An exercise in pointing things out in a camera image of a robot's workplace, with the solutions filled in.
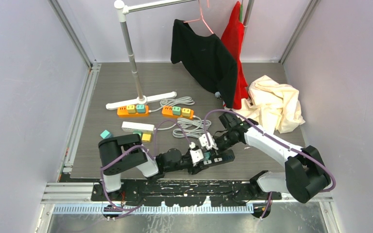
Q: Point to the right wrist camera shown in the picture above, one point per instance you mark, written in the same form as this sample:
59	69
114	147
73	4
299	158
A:
207	142

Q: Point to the silver clothes rack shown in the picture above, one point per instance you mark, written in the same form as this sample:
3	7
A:
122	11

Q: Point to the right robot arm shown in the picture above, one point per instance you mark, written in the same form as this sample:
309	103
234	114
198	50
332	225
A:
305	174

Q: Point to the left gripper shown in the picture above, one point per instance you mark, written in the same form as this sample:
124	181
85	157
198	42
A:
190	168

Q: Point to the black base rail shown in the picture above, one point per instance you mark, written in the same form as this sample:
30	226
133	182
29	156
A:
185	193

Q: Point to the yellow charger on white strip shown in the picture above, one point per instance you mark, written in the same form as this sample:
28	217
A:
146	137

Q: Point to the orange power strip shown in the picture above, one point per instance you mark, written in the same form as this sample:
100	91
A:
167	112
122	113

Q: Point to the cream cloth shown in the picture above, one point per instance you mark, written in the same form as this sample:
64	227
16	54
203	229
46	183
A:
274	106

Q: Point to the pink hanger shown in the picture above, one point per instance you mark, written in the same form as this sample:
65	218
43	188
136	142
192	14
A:
201	18

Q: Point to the green charger on orange strip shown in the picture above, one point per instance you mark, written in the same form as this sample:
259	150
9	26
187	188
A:
176	110

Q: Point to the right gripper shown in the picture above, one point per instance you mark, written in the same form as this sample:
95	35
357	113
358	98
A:
219	148

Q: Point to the orange power strip left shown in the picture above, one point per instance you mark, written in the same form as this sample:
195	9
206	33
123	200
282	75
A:
122	113

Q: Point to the orange power strip right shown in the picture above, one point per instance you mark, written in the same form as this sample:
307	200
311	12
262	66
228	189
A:
167	112

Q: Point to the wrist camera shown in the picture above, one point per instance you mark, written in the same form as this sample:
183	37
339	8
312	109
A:
207	142
196	153

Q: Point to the white power strip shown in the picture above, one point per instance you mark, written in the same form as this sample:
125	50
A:
141	127

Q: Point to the green charger on white strip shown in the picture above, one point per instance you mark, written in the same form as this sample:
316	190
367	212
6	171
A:
138	132

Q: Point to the red garment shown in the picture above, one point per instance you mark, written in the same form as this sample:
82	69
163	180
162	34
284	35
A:
232	38

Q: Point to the black power strip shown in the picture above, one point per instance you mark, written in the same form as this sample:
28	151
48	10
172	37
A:
219	158

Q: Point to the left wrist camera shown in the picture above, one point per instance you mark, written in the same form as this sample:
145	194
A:
196	153

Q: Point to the black shirt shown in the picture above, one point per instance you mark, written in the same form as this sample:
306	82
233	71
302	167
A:
206	59

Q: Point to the yellow charger on orange strip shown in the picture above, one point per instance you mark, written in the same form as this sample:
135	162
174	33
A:
186	112

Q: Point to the yellow charger left strip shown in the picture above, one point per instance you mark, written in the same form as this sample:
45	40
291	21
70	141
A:
131	109

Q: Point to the teal USB charger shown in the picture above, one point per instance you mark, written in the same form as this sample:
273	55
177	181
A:
207	156
105	134

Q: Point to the teal charger left strip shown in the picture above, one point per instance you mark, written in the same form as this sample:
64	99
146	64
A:
141	109

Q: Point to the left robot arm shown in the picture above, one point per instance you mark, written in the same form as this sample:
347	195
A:
121	153

